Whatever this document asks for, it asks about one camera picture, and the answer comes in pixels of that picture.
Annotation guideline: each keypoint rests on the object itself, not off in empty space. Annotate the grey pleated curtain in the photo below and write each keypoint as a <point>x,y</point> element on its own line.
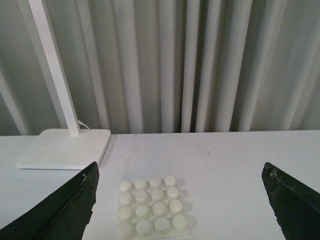
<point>180,66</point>

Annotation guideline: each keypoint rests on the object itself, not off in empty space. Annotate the white desk lamp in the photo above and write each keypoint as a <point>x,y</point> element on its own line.
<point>72,148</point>

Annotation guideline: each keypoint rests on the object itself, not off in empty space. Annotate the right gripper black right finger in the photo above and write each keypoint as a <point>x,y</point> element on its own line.
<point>295,205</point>

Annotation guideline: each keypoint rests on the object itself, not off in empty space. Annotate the white studded base plate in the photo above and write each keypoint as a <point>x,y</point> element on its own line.
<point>151,210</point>

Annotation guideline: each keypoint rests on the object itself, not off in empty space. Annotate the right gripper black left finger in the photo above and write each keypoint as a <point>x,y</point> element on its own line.
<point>63,215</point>

